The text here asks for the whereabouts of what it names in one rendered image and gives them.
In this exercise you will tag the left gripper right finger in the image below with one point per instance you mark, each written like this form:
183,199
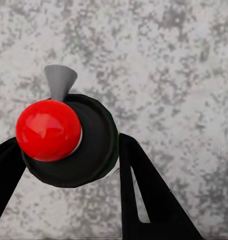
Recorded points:
168,220

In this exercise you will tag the insectifuge atomizer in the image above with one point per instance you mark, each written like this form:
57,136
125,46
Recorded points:
69,140

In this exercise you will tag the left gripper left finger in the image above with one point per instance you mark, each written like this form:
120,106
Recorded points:
12,167

